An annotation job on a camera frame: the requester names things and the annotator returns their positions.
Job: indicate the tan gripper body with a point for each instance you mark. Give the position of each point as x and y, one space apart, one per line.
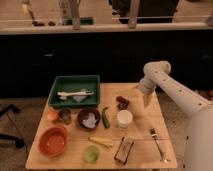
147 99

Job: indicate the dark red grape bunch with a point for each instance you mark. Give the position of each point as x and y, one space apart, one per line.
122 103

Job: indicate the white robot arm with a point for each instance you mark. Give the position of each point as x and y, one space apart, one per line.
199 145

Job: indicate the dark maroon bowl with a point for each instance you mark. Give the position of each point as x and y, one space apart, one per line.
83 115

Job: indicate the red orange bowl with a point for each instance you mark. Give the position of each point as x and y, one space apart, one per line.
53 141

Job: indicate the white cup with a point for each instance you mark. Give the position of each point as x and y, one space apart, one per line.
124 118

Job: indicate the silver fork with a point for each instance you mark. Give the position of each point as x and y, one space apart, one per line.
161 151

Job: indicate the green cucumber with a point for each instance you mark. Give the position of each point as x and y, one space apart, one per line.
105 120

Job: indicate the yellow sticks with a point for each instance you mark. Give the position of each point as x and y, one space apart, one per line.
103 141

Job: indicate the crumpled white paper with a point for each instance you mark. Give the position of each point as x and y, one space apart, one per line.
90 122

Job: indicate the white toy airplane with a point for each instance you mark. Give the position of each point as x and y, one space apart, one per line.
65 95

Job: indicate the small green cup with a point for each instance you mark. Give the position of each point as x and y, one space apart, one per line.
91 154

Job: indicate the green plastic tray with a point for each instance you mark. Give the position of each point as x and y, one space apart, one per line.
73 84

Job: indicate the dark metal can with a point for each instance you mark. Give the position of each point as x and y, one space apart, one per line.
65 116

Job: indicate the orange peach fruit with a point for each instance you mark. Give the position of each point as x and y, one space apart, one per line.
52 116

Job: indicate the black chair base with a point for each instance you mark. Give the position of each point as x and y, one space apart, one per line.
11 133

